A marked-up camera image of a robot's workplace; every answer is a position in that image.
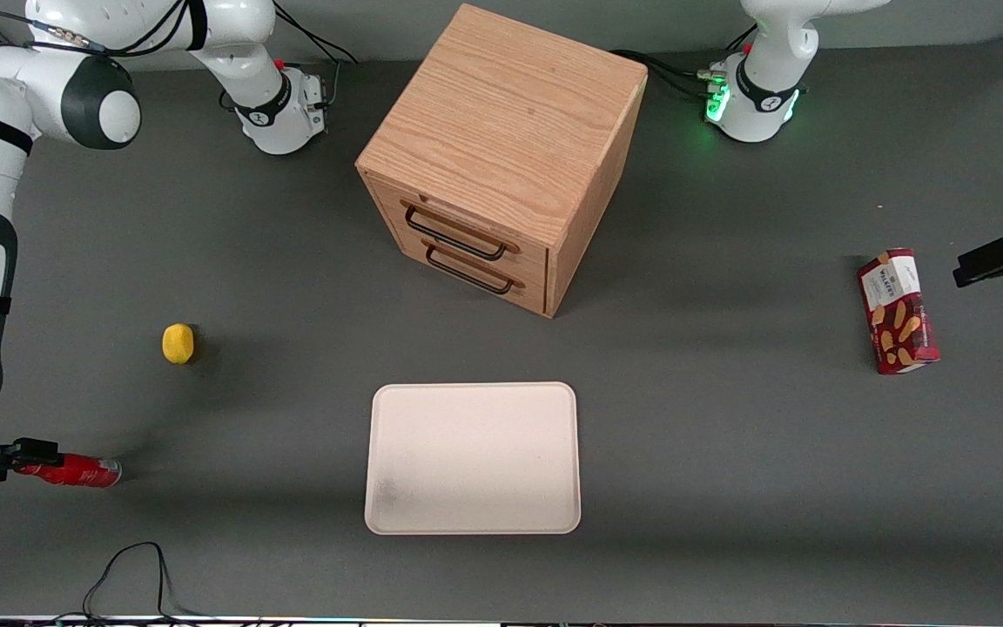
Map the red coke bottle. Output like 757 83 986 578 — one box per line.
17 453 123 489

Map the cream rectangular tray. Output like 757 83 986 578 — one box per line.
364 381 582 535

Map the red shortbread cookie box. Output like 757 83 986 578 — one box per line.
857 248 940 375

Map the yellow lemon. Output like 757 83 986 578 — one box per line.
162 323 195 365

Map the wooden drawer front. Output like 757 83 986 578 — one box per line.
377 228 549 316
367 177 550 285

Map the wooden drawer cabinet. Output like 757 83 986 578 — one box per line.
355 3 649 319

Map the thin black floor cable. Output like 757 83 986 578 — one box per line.
53 542 206 627

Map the black left arm base cable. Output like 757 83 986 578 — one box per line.
609 24 760 98

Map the black arm base cable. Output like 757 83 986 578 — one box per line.
609 24 760 98
271 7 360 107

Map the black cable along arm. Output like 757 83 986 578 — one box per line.
0 0 193 58

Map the black metal drawer handle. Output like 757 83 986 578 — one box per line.
401 200 521 262
421 239 525 295

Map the black right arm base cable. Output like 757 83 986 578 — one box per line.
271 7 360 107

